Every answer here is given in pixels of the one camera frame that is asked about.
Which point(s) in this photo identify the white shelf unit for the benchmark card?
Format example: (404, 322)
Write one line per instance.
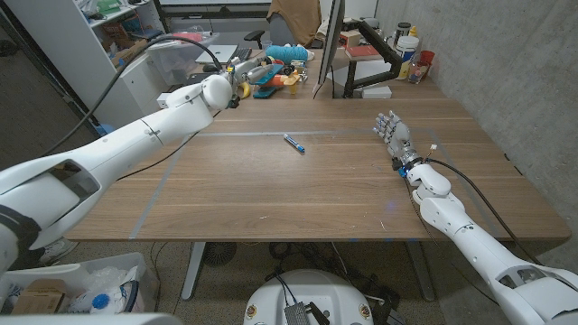
(68, 49)

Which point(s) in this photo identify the black chair armrest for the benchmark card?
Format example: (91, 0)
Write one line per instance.
(254, 35)

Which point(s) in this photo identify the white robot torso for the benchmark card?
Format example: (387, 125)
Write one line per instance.
(311, 293)

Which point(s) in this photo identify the brown jacket on chair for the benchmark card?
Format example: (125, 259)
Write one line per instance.
(295, 18)

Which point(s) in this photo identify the black computer mouse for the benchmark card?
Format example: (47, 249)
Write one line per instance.
(210, 68)

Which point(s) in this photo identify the round black fan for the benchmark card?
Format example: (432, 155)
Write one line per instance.
(220, 253)

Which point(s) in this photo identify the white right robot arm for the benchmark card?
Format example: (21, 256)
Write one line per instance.
(474, 244)

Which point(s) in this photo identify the black keyboard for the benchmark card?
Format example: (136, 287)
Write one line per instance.
(241, 55)

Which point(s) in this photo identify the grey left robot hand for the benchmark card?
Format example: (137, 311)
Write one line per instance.
(255, 72)

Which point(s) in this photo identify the cardboard box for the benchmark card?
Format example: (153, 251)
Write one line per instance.
(40, 298)

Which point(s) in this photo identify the teal yarn ball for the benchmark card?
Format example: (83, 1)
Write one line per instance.
(286, 53)

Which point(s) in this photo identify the flat white box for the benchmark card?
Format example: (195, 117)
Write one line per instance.
(376, 92)

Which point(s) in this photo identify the black computer monitor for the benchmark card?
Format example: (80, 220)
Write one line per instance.
(332, 40)

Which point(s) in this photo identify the yellow bottle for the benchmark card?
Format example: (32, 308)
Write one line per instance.
(413, 31)

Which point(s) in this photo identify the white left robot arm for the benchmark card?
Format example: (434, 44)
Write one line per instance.
(135, 135)

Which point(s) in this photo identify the black lidded jar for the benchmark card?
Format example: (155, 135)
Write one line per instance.
(402, 31)

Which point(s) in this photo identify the blue marker pen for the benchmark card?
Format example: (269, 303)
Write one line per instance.
(293, 143)

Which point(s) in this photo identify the silver laptop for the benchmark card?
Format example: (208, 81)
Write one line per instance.
(219, 53)

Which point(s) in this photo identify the teal toy board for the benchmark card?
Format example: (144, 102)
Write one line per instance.
(266, 92)

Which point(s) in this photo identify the white storage bin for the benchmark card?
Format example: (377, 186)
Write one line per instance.
(77, 271)

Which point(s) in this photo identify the white plastic tub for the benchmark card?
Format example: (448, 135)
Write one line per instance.
(407, 49)

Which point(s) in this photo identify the red book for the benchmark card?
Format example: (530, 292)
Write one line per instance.
(363, 52)

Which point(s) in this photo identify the small brown box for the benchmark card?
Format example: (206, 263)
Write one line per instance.
(350, 39)

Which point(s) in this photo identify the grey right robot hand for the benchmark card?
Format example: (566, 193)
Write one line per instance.
(399, 137)

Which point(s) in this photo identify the clear plastic storage bin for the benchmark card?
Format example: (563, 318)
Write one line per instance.
(176, 58)

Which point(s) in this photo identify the yellow banana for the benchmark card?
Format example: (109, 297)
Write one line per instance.
(246, 90)

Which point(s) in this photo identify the clear glass cup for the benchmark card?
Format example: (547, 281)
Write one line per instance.
(417, 73)

